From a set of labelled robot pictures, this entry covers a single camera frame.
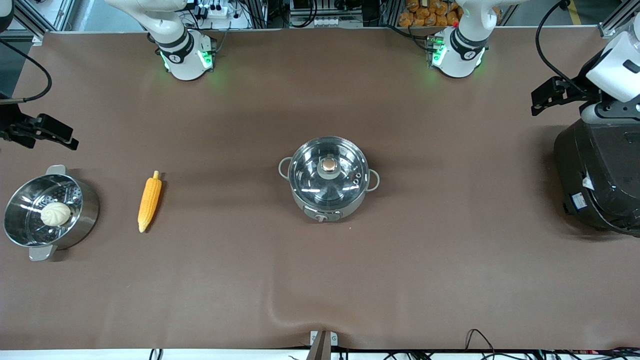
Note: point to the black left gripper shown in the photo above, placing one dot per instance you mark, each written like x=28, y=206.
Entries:
x=576, y=90

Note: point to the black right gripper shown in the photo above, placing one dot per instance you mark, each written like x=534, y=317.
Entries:
x=11, y=123

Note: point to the yellow corn cob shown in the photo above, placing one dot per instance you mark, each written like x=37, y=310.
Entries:
x=149, y=200

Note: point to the round glass pot lid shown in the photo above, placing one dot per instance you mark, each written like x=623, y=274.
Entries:
x=320, y=187

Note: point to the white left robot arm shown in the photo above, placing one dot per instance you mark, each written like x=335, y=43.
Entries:
x=460, y=50

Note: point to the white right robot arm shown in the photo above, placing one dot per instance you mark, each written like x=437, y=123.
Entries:
x=182, y=47

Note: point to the silver steel steamer pot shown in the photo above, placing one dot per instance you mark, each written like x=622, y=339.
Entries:
x=80, y=220

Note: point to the grey electric cooking pot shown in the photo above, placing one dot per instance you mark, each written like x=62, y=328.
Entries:
x=325, y=216

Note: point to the black rice cooker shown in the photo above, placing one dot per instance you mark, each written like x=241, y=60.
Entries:
x=605, y=180

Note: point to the white steamed bun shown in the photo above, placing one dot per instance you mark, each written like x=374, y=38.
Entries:
x=55, y=214

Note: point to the bag of orange snacks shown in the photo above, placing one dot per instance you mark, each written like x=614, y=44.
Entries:
x=427, y=14

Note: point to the brown table mat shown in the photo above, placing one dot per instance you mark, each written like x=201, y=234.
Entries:
x=450, y=280

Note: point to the white power strip with plugs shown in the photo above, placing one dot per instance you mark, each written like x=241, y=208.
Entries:
x=217, y=10

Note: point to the long white power strip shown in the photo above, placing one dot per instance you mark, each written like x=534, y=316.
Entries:
x=330, y=22

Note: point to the aluminium frame profile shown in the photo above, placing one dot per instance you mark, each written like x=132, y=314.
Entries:
x=617, y=20
x=27, y=20

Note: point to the grey metal bracket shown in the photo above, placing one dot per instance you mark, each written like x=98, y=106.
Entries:
x=324, y=342

